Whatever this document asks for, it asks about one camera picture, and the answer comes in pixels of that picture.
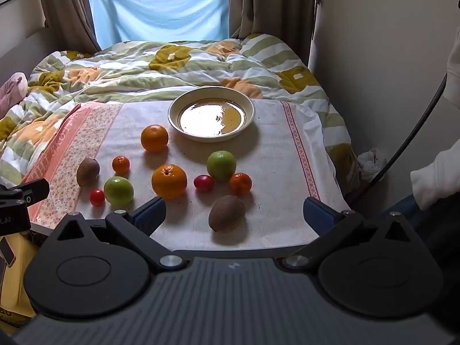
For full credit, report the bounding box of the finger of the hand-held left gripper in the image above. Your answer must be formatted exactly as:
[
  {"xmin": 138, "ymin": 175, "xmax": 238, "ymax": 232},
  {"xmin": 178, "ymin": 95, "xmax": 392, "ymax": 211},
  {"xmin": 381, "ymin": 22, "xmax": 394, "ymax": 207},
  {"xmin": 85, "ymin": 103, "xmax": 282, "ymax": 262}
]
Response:
[{"xmin": 0, "ymin": 178, "xmax": 50, "ymax": 207}]

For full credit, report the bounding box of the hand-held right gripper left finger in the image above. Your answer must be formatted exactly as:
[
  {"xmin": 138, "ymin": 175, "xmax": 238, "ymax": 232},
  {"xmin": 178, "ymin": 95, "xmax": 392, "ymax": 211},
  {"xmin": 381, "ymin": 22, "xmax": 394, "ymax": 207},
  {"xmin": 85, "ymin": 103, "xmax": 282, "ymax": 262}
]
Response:
[{"xmin": 47, "ymin": 197, "xmax": 187, "ymax": 274}]

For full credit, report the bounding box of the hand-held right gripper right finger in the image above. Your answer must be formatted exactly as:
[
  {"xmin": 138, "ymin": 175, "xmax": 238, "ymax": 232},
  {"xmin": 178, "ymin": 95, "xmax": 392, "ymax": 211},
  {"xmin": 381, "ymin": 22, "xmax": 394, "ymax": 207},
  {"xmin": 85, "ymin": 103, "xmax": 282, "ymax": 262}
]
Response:
[{"xmin": 282, "ymin": 197, "xmax": 414, "ymax": 271}]

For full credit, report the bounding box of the large orange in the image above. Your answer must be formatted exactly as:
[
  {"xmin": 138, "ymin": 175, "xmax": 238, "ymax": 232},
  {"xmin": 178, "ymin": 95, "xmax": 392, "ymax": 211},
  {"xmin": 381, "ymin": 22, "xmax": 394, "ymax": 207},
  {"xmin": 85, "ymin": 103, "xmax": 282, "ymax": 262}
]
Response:
[
  {"xmin": 140, "ymin": 124, "xmax": 169, "ymax": 152},
  {"xmin": 151, "ymin": 164, "xmax": 188, "ymax": 200}
]

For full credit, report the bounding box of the green apple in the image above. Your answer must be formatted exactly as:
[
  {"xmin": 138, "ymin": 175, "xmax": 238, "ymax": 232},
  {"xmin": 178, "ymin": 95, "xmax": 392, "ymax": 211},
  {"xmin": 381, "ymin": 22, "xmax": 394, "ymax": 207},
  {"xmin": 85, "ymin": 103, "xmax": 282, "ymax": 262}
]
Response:
[
  {"xmin": 206, "ymin": 150, "xmax": 237, "ymax": 182},
  {"xmin": 104, "ymin": 176, "xmax": 135, "ymax": 207}
]

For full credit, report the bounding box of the brown kiwi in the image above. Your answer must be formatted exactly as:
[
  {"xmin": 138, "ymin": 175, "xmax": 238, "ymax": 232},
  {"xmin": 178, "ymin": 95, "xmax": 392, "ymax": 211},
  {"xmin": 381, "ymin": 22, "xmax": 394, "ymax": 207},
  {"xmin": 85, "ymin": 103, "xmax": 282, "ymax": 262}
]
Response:
[
  {"xmin": 208, "ymin": 195, "xmax": 246, "ymax": 232},
  {"xmin": 76, "ymin": 158, "xmax": 101, "ymax": 187}
]

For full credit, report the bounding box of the small tangerine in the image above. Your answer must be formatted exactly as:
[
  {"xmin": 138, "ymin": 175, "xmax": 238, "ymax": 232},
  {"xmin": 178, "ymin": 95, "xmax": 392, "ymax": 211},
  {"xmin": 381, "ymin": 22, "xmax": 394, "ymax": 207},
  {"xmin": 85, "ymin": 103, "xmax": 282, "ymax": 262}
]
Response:
[
  {"xmin": 112, "ymin": 156, "xmax": 131, "ymax": 174},
  {"xmin": 229, "ymin": 172, "xmax": 253, "ymax": 195}
]

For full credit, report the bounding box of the red apple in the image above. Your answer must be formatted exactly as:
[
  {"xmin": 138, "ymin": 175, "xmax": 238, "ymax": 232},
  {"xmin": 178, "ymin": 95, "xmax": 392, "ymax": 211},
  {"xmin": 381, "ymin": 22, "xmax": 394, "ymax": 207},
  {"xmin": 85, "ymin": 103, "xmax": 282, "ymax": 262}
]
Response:
[{"xmin": 193, "ymin": 175, "xmax": 215, "ymax": 192}]

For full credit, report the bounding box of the cream ceramic bowl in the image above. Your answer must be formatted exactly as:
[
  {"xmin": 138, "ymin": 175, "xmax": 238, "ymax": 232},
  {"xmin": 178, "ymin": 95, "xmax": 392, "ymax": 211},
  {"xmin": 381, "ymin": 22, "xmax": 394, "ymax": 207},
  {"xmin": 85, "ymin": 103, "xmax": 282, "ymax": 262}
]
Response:
[{"xmin": 168, "ymin": 86, "xmax": 256, "ymax": 143}]

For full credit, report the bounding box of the white towel with pink border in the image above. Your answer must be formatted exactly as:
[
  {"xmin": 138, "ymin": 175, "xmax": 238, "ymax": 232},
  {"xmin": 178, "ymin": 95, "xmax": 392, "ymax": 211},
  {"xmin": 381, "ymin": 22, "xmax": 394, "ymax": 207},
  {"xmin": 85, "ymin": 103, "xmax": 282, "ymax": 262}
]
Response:
[{"xmin": 20, "ymin": 99, "xmax": 351, "ymax": 252}]

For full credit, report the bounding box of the yellow bag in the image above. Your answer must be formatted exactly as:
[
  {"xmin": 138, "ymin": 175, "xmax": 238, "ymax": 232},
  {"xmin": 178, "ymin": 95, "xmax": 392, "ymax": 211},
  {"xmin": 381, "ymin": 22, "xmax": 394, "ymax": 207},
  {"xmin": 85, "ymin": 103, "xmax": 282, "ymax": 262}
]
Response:
[{"xmin": 0, "ymin": 232, "xmax": 40, "ymax": 335}]

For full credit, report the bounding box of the white plastic bag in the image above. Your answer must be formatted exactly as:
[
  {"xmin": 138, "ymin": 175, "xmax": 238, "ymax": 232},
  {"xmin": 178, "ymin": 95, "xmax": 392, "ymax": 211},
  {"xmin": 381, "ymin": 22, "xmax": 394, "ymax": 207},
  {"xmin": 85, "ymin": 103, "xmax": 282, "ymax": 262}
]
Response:
[{"xmin": 356, "ymin": 147, "xmax": 389, "ymax": 182}]

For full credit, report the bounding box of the pink plush item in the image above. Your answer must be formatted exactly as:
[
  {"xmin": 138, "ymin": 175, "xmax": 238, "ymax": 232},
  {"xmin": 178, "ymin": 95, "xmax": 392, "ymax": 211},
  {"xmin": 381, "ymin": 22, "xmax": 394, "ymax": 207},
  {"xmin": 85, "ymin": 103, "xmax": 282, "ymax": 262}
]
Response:
[{"xmin": 0, "ymin": 72, "xmax": 28, "ymax": 117}]

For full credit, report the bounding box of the person's white clothing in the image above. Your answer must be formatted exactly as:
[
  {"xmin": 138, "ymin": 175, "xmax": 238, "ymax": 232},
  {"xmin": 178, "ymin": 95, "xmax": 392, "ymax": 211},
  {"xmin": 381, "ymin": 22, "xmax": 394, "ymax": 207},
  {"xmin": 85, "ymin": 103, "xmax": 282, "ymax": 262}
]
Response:
[{"xmin": 410, "ymin": 25, "xmax": 460, "ymax": 211}]

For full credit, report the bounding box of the grey bed board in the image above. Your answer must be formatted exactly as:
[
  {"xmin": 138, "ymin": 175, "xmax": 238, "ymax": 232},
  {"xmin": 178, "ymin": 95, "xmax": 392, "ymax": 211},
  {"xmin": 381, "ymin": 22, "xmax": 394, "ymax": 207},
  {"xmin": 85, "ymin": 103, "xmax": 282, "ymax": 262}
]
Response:
[{"xmin": 0, "ymin": 20, "xmax": 101, "ymax": 90}]

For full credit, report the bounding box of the striped floral duvet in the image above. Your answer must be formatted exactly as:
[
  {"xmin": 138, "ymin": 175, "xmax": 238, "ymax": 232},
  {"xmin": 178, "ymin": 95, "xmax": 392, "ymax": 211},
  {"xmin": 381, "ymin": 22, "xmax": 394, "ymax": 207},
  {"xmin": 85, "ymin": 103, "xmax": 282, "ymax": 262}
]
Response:
[{"xmin": 0, "ymin": 33, "xmax": 360, "ymax": 195}]

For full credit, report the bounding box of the brown curtain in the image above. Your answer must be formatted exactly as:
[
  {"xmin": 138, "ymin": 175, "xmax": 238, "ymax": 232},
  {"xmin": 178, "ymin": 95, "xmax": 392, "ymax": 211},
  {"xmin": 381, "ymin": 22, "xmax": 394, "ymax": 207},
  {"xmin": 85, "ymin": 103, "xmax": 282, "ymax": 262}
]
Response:
[
  {"xmin": 227, "ymin": 0, "xmax": 320, "ymax": 67},
  {"xmin": 36, "ymin": 0, "xmax": 101, "ymax": 54}
]

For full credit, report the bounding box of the light blue window cloth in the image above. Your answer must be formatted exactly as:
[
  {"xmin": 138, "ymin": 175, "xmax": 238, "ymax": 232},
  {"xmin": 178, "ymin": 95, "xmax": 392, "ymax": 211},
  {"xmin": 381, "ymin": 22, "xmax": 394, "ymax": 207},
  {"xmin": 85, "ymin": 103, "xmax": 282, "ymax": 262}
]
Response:
[{"xmin": 87, "ymin": 0, "xmax": 231, "ymax": 51}]

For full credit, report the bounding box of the black cable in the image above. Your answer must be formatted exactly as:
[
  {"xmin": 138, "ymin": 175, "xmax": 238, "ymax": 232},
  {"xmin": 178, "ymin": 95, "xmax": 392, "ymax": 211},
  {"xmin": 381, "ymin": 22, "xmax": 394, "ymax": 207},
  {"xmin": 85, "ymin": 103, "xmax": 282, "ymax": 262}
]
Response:
[{"xmin": 345, "ymin": 72, "xmax": 450, "ymax": 205}]

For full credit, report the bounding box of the curtain tie cord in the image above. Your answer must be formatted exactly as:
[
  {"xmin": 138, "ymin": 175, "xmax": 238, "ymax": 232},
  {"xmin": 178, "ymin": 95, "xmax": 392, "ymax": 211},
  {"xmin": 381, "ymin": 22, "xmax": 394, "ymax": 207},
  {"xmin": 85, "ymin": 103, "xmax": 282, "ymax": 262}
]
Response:
[{"xmin": 313, "ymin": 0, "xmax": 321, "ymax": 45}]

